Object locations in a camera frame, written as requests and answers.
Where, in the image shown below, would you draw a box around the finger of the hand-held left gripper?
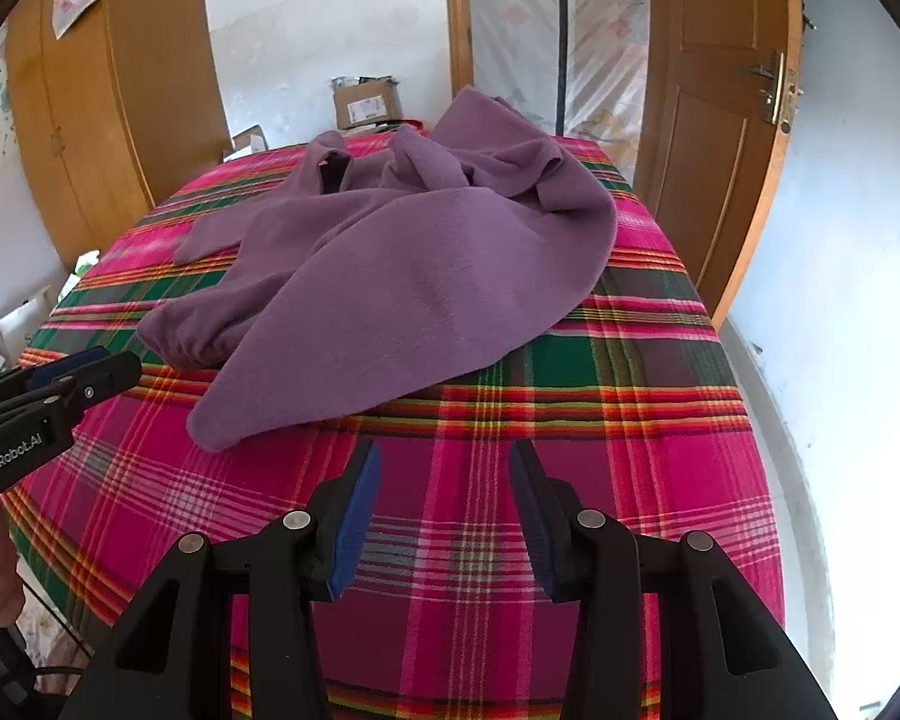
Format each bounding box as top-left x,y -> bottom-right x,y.
26,350 -> 145,430
21,349 -> 115,389

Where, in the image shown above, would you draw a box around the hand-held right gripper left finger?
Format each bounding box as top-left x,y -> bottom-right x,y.
60,439 -> 383,720

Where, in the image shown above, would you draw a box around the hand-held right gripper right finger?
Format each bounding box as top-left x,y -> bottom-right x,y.
508,439 -> 841,720

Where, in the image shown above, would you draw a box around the purple fleece pants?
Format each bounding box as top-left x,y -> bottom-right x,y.
136,86 -> 620,453

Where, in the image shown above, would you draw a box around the white paper bag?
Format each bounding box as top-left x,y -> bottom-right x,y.
0,298 -> 52,357

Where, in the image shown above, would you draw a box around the pink plaid bed sheet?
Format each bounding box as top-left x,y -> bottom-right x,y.
4,131 -> 788,720

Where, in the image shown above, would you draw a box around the small white box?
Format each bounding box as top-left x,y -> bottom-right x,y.
225,124 -> 271,162

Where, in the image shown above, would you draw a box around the wooden wardrobe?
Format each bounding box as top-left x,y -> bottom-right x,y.
4,0 -> 230,271

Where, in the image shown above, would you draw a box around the brown cardboard box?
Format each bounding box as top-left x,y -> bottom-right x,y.
332,76 -> 404,130

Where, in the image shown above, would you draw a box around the wooden door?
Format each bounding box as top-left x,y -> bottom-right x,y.
442,0 -> 475,95
634,0 -> 807,331

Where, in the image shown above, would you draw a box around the clear plastic door curtain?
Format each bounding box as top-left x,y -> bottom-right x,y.
469,0 -> 650,170

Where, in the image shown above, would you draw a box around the metal door handle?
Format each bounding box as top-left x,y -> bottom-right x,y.
739,49 -> 802,128

